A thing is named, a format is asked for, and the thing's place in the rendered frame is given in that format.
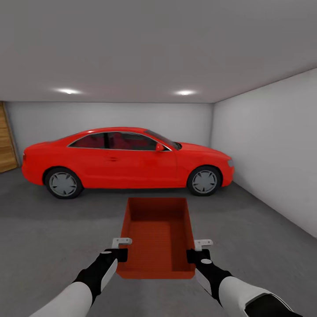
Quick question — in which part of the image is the storage box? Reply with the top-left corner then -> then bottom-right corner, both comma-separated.
116,198 -> 196,279

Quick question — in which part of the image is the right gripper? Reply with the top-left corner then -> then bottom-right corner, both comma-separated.
186,249 -> 210,264

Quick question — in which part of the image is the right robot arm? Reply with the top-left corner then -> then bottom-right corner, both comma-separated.
186,240 -> 303,317

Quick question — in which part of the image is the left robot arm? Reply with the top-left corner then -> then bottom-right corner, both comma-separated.
30,238 -> 132,317

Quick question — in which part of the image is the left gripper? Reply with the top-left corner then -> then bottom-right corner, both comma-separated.
105,248 -> 128,262

